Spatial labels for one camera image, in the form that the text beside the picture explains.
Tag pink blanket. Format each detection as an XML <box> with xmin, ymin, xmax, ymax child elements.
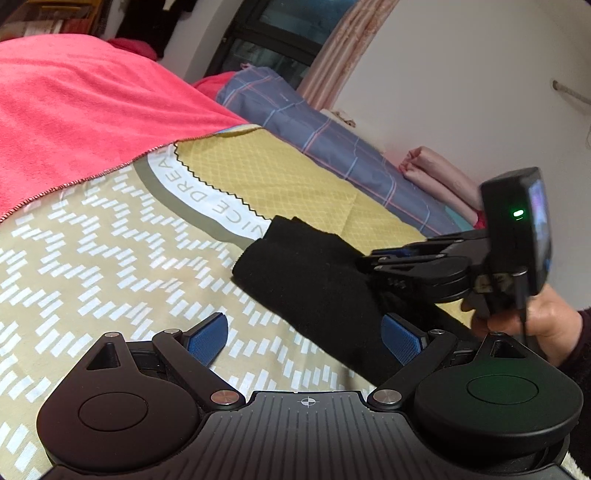
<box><xmin>0</xmin><ymin>37</ymin><xmax>251</xmax><ymax>223</ymax></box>

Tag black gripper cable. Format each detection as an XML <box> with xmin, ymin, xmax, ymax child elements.
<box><xmin>488</xmin><ymin>271</ymin><xmax>531</xmax><ymax>346</ymax></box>

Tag black pants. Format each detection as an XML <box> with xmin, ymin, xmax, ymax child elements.
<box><xmin>231</xmin><ymin>215</ymin><xmax>485</xmax><ymax>387</ymax></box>

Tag person's right forearm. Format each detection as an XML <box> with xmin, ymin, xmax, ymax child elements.
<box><xmin>558</xmin><ymin>306</ymin><xmax>591</xmax><ymax>395</ymax></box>

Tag blue plaid pillow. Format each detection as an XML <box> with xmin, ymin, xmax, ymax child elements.
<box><xmin>216</xmin><ymin>66</ymin><xmax>476</xmax><ymax>234</ymax></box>

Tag pink pillow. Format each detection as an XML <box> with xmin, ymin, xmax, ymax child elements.
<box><xmin>191</xmin><ymin>71</ymin><xmax>237</xmax><ymax>101</ymax></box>

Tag red folded clothes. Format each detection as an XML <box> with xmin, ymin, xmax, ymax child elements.
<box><xmin>107</xmin><ymin>37</ymin><xmax>158</xmax><ymax>60</ymax></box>

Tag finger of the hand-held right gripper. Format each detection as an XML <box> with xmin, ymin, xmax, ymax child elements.
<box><xmin>372</xmin><ymin>230</ymin><xmax>489</xmax><ymax>260</ymax></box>
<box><xmin>355</xmin><ymin>255</ymin><xmax>468</xmax><ymax>278</ymax></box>

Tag brown wooden furniture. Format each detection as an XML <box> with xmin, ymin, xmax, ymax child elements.
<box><xmin>0</xmin><ymin>0</ymin><xmax>95</xmax><ymax>43</ymax></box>

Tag dark window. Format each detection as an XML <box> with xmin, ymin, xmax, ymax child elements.
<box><xmin>217</xmin><ymin>0</ymin><xmax>343</xmax><ymax>85</ymax></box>

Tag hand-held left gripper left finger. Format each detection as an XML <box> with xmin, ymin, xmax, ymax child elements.
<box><xmin>85</xmin><ymin>311</ymin><xmax>246</xmax><ymax>411</ymax></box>

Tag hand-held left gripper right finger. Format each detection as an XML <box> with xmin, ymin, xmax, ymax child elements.
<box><xmin>366</xmin><ymin>311</ymin><xmax>532</xmax><ymax>411</ymax></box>

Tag pink striped curtain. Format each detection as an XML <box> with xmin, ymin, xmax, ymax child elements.
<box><xmin>295</xmin><ymin>0</ymin><xmax>402</xmax><ymax>112</ymax></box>

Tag yellow patterned bedsheet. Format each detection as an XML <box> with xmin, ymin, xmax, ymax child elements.
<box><xmin>0</xmin><ymin>124</ymin><xmax>481</xmax><ymax>480</ymax></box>

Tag pink folded clothing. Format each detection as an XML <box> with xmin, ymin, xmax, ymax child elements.
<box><xmin>398</xmin><ymin>146</ymin><xmax>486</xmax><ymax>223</ymax></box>

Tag dark hanging clothes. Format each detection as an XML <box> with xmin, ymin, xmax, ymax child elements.
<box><xmin>113</xmin><ymin>0</ymin><xmax>200</xmax><ymax>59</ymax></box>

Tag wall hook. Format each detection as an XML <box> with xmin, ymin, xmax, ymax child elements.
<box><xmin>553</xmin><ymin>79</ymin><xmax>591</xmax><ymax>106</ymax></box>

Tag person's right hand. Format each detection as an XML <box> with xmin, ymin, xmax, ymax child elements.
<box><xmin>461</xmin><ymin>283</ymin><xmax>581</xmax><ymax>368</ymax></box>

